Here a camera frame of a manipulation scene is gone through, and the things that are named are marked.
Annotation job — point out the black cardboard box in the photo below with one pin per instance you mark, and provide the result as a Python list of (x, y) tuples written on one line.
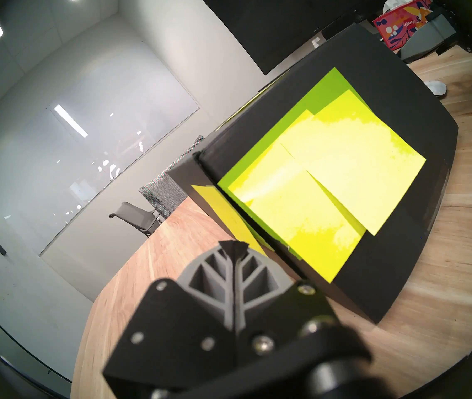
[(402, 94)]

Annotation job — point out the yellow sticky note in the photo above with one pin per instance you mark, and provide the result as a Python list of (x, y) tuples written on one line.
[(294, 211), (223, 211), (360, 161)]

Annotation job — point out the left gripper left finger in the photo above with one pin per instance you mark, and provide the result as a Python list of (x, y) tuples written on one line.
[(178, 340)]

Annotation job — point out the glass wall whiteboard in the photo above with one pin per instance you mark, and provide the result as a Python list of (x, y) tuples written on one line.
[(107, 144)]

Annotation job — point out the gray office chair with armrests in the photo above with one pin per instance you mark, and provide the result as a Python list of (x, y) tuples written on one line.
[(136, 217)]

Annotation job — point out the lime green sticky note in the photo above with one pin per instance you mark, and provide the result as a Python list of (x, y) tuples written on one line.
[(323, 90)]

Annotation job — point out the white computer mouse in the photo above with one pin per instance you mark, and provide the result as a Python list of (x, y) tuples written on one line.
[(437, 88)]

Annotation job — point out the gray mesh office chair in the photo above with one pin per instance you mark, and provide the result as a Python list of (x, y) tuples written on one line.
[(165, 194)]

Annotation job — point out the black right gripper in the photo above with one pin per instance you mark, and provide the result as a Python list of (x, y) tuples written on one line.
[(464, 16)]

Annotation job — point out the red floral tissue box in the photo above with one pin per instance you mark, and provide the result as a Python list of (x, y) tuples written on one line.
[(400, 24)]

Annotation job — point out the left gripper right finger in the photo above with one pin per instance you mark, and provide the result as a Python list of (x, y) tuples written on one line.
[(286, 319)]

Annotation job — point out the large black wall screen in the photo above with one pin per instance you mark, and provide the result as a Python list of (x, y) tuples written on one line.
[(281, 20)]

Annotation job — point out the rolling whiteboard on stand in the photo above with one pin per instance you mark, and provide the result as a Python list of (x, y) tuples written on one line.
[(20, 302)]

